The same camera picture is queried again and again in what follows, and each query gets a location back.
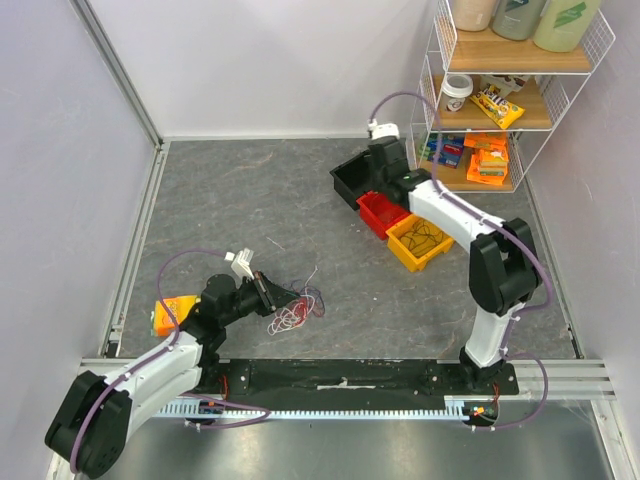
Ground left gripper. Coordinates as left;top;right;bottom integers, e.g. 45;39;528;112
220;269;300;326

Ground red white wire bundle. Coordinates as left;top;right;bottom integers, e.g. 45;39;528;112
267;294;321;336

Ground black wire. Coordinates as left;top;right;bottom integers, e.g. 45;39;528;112
397;217;449;256

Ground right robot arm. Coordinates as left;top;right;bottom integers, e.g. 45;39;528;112
368;135;549;394

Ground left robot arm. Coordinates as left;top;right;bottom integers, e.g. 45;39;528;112
44;272;299;479

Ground red plastic bin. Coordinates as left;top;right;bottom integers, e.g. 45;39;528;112
356;191;410;240

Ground black plastic bin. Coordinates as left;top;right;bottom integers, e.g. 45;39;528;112
330;151;373;210

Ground yellow plastic bin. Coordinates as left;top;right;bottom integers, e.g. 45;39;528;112
387;214;455;273

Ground blue green box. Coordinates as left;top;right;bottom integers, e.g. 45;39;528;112
416;133;464;169

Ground orange snack packs stack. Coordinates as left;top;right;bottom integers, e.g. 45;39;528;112
464;132;510;186

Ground white paper coffee cup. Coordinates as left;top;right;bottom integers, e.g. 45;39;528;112
440;74;474;113

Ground yellow candy bag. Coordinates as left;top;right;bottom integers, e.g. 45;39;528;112
470;88;526;130

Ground brown white snack box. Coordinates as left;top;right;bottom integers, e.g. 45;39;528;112
479;74;531;98

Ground beige bottle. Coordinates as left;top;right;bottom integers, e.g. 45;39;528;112
451;0;498;32

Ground grey green bottle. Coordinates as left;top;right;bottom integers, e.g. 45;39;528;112
491;0;546;41

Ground light green bottle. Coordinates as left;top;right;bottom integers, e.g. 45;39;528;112
533;0;602;53

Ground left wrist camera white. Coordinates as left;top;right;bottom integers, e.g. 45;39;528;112
224;248;254;280

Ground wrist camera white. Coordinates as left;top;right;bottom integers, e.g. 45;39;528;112
367;118;400;140
224;248;254;280

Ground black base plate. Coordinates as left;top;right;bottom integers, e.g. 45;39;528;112
195;359;519;408

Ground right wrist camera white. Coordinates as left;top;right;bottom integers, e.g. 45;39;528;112
367;118;400;140

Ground white slotted cable duct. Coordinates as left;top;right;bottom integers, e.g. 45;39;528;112
153;397;498;424

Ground white wire shelf rack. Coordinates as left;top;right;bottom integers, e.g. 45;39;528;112
406;1;615;192

